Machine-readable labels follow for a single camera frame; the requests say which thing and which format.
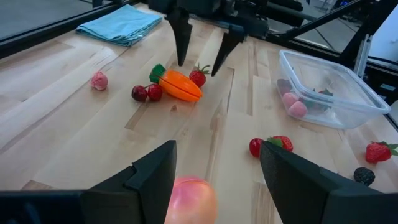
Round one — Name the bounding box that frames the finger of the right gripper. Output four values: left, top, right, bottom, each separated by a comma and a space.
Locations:
167, 7, 193, 67
211, 26, 246, 77

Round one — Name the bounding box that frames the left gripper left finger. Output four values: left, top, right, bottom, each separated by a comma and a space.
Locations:
81, 139, 177, 224

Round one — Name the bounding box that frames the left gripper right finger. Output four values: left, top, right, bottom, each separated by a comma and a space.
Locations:
260, 141, 398, 224

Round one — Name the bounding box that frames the red toy strawberry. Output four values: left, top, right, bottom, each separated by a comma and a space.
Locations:
306, 88, 335, 113
266, 134, 294, 153
188, 63, 211, 88
365, 140, 398, 164

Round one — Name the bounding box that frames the toy peach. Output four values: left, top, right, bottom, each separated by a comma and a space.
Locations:
164, 175, 218, 224

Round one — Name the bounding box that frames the orange toy carrot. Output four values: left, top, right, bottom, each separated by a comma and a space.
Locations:
149, 63, 203, 103

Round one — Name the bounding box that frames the black toy blackberry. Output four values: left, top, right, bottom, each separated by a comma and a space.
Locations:
353, 166, 376, 187

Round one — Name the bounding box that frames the dark red toy cherry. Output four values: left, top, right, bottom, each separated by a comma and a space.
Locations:
146, 83, 164, 101
248, 138, 264, 158
276, 78, 293, 96
131, 85, 149, 103

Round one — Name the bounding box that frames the pink toy raspberry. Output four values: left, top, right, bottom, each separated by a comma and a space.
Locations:
287, 101, 308, 118
282, 91, 300, 108
90, 70, 109, 91

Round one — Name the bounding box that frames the clear plastic tupperware container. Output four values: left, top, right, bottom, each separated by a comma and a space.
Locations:
277, 49, 392, 130

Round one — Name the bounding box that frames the folded light blue cloth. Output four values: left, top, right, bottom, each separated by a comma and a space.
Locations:
75, 3, 164, 47

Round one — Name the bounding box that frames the silver aluminium upright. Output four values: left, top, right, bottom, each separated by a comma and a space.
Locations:
353, 33, 373, 79

